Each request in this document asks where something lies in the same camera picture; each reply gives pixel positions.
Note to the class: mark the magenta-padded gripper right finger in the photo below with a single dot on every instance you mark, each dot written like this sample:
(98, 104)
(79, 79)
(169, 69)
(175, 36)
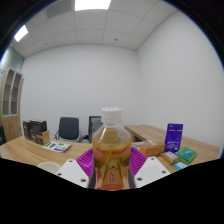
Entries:
(151, 171)

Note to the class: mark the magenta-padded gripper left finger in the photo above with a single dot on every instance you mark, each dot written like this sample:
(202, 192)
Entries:
(71, 171)

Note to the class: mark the orange-labelled drink bottle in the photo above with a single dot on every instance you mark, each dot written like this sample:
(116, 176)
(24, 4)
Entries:
(111, 156)

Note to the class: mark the orange-brown carton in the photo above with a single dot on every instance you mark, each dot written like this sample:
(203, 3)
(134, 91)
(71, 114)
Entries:
(152, 150)

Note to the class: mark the small tan flat box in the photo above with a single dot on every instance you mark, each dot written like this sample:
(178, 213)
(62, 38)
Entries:
(170, 157)

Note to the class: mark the white printed leaflet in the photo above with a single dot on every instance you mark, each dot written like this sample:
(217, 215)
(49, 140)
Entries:
(56, 146)

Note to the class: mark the small light blue box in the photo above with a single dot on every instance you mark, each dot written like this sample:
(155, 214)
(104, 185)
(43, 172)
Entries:
(180, 165)

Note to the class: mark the green flat box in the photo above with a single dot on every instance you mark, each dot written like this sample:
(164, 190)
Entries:
(186, 155)

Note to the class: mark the wooden side desk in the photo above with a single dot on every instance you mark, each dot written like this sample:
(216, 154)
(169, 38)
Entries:
(150, 133)

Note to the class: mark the purple upright box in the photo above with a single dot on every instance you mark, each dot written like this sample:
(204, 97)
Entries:
(174, 137)

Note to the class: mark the dark solid-back office chair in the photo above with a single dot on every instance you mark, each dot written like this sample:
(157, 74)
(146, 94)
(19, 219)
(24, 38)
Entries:
(68, 128)

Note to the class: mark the tan cardboard box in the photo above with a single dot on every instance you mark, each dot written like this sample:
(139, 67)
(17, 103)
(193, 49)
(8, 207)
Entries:
(41, 137)

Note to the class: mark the black mesh-back office chair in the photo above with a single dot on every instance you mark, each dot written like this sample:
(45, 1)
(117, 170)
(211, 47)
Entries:
(95, 125)

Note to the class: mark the wide dark brown box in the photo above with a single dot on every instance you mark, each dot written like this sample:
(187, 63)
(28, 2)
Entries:
(38, 125)

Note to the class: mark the narrow dark brown box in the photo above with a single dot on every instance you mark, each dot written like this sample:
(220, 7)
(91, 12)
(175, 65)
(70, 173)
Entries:
(26, 130)

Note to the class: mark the wooden shelf cabinet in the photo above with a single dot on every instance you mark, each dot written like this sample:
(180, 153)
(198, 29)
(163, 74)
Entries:
(11, 126)

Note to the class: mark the small rectangular ceiling light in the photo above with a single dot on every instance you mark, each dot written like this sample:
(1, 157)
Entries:
(21, 33)

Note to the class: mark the ceiling air vent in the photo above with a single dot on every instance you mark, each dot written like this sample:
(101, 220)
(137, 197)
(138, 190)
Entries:
(59, 8)

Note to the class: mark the large rectangular ceiling light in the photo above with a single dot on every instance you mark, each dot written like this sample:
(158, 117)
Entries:
(92, 4)

